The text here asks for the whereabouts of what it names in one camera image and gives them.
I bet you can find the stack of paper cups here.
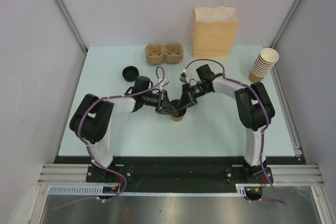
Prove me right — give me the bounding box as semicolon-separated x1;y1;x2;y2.
249;48;279;83

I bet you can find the stack of black lids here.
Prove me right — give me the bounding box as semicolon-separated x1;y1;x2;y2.
122;66;139;82

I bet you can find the white cable duct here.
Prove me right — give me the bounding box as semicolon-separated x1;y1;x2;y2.
48;184;263;198

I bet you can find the brown paper coffee cup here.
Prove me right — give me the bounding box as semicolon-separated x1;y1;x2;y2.
171;115;184;122

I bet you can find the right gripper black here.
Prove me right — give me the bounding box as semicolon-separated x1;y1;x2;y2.
176;82;211;111

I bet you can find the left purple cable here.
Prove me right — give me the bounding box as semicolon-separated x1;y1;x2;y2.
51;66;165;210

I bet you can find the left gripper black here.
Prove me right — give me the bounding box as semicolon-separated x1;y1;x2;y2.
141;89;177;116

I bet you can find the brown paper bag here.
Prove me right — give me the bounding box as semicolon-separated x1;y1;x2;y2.
193;0;239;59

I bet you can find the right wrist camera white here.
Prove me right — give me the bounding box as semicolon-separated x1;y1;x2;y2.
179;69;190;84

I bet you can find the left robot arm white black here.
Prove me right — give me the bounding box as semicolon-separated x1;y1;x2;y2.
69;76;178;182

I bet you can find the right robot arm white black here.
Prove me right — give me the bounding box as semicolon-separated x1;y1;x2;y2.
175;64;275;183

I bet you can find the brown pulp cup carrier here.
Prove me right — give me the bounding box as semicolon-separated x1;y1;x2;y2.
145;43;184;65

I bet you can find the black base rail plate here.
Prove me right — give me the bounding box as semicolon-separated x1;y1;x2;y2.
54;156;306;193

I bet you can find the black coffee cup lid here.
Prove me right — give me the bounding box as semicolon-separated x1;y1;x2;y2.
171;99;186;118

